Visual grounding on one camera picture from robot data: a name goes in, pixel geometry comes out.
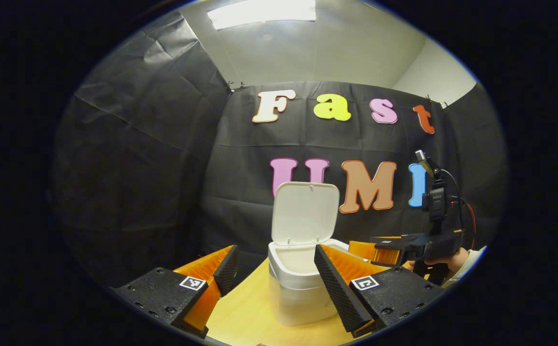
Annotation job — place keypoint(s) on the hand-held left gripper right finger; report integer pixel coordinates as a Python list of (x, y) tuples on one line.
[(336, 288)]

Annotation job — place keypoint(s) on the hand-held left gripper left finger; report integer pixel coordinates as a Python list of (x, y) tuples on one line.
[(228, 269)]

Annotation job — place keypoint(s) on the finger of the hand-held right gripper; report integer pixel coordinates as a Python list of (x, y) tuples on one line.
[(361, 251), (387, 254)]

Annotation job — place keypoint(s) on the white desktop garbage bin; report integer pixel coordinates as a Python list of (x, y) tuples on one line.
[(303, 216)]

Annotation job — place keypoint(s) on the black backdrop cloth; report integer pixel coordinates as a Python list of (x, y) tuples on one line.
[(163, 168)]

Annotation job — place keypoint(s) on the ceiling light panel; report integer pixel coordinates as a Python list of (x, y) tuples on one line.
[(262, 13)]

